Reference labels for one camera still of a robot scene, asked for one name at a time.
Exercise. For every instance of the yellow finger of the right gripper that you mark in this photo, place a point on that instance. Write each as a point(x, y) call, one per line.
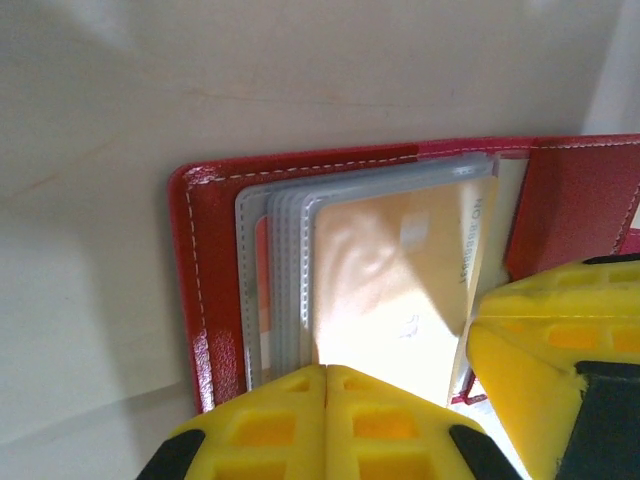
point(575, 295)
point(530, 380)

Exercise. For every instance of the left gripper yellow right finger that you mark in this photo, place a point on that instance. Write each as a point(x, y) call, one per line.
point(390, 440)

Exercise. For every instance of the red white card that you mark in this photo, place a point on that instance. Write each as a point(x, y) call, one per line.
point(263, 260)

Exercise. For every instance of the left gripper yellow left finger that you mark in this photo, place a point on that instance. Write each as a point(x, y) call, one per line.
point(260, 435)

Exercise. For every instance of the red leather card holder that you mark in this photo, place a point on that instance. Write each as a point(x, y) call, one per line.
point(210, 240)

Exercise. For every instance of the gold credit card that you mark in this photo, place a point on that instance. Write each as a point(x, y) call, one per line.
point(380, 280)

